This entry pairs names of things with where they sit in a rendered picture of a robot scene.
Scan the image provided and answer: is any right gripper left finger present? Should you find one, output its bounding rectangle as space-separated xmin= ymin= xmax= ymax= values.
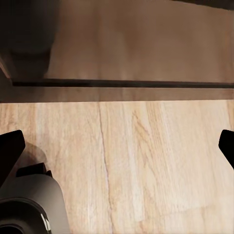
xmin=0 ymin=130 xmax=25 ymax=188

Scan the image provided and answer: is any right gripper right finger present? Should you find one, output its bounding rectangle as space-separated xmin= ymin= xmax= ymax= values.
xmin=218 ymin=130 xmax=234 ymax=169

